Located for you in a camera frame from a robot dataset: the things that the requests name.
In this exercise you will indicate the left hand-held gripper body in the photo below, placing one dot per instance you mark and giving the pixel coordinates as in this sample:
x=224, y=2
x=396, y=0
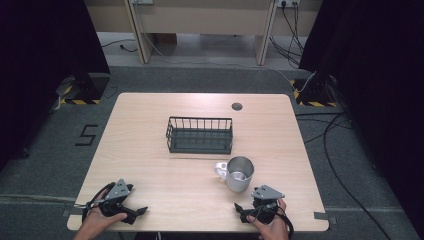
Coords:
x=117, y=193

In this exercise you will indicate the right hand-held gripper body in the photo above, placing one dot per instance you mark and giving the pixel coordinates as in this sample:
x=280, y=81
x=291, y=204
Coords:
x=265, y=200

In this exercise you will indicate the person's right hand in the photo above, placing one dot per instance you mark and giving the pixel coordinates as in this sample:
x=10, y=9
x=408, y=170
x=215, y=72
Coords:
x=271, y=228

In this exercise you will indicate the person's left hand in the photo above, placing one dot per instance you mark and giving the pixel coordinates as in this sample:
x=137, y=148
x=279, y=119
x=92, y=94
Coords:
x=97, y=220

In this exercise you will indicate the grey tape strip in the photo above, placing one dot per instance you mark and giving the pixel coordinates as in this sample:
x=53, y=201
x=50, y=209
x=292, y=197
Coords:
x=321, y=215
x=71, y=211

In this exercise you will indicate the round grey table grommet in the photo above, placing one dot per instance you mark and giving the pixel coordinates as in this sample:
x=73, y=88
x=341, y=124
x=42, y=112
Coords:
x=237, y=106

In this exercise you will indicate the stand base with hazard tape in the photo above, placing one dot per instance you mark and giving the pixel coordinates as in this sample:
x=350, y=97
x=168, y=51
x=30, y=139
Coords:
x=85, y=88
x=316, y=91

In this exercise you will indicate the dark curtain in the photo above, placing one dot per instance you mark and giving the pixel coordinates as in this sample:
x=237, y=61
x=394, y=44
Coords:
x=376, y=83
x=40, y=66

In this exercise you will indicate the beige wooden desk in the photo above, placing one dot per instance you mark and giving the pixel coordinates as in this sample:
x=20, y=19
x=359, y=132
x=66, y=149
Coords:
x=200, y=16

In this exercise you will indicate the grey power strip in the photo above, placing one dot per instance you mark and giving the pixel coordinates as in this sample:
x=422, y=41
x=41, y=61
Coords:
x=142, y=1

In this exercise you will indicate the white wall socket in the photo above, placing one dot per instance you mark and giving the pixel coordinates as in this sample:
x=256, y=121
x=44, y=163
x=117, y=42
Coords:
x=288, y=2

